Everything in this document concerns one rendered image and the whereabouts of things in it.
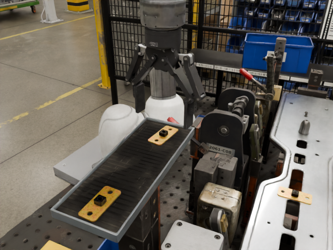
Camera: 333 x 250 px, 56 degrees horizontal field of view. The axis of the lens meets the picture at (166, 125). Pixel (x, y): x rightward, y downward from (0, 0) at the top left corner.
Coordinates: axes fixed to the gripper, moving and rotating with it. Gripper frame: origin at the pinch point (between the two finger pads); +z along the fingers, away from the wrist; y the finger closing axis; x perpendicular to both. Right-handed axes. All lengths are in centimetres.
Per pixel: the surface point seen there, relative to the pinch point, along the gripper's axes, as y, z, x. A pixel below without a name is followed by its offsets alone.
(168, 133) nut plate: 0.6, 5.7, 1.2
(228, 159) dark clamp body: 13.4, 14.0, 10.4
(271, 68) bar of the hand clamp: 8, 5, 58
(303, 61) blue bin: 12, 13, 98
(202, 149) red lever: 6.1, 13.4, 9.7
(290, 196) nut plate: 29.7, 21.7, 14.7
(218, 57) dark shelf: -30, 19, 97
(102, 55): -222, 81, 202
